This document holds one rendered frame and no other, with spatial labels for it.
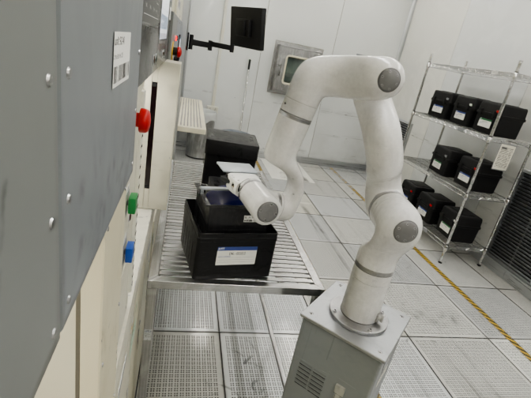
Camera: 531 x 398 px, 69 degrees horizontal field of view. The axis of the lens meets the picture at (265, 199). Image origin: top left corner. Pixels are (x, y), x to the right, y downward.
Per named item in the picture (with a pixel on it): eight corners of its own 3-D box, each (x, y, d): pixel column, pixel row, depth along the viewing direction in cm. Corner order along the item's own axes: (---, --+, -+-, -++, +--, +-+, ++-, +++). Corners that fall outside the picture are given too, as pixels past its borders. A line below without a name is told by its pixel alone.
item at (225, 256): (192, 280, 125) (198, 234, 119) (179, 238, 149) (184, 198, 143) (269, 276, 136) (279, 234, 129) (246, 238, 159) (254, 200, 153)
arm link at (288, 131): (324, 122, 109) (283, 212, 120) (275, 104, 102) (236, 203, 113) (338, 131, 102) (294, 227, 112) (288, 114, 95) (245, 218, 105)
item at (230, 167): (197, 264, 127) (208, 175, 116) (187, 236, 145) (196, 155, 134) (265, 262, 137) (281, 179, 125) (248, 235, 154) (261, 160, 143)
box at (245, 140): (251, 190, 214) (259, 147, 205) (200, 183, 209) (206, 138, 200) (248, 174, 240) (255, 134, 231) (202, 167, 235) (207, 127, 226)
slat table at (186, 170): (282, 439, 161) (325, 290, 134) (133, 445, 148) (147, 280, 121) (243, 268, 279) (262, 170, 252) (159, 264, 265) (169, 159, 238)
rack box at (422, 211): (410, 212, 411) (418, 189, 401) (432, 214, 417) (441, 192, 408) (425, 224, 383) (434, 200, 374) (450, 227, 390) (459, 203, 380)
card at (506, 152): (507, 172, 322) (521, 141, 313) (490, 170, 318) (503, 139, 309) (505, 170, 325) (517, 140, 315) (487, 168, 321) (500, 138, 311)
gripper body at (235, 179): (233, 202, 116) (224, 188, 125) (264, 203, 120) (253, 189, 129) (236, 178, 113) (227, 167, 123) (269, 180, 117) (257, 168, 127)
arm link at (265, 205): (273, 185, 116) (245, 178, 112) (289, 202, 104) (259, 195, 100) (263, 209, 118) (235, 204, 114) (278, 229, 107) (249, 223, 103)
